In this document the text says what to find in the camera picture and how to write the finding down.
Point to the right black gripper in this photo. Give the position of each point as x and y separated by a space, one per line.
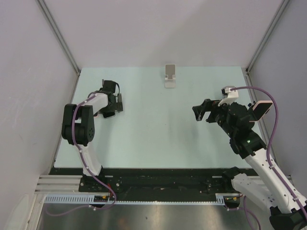
208 105

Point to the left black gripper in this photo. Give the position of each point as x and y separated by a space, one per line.
113 109

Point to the white phone stand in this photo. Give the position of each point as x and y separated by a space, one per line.
170 76

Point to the black phone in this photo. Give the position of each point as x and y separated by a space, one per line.
107 115

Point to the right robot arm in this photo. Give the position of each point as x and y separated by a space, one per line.
287 207

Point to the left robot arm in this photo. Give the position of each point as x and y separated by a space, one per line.
78 122

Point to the black round base stand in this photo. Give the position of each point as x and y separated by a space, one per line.
252 116

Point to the pink phone on round stand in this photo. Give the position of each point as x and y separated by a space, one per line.
261 108

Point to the right aluminium table rail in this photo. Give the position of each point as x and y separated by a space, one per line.
263 128

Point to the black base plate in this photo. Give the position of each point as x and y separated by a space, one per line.
170 182

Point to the white slotted cable duct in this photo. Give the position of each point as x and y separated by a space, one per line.
91 199

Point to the left aluminium frame post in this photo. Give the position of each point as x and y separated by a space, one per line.
58 34

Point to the aluminium frame post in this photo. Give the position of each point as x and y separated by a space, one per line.
268 33
58 34

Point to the right aluminium frame post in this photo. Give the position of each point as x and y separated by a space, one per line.
268 33

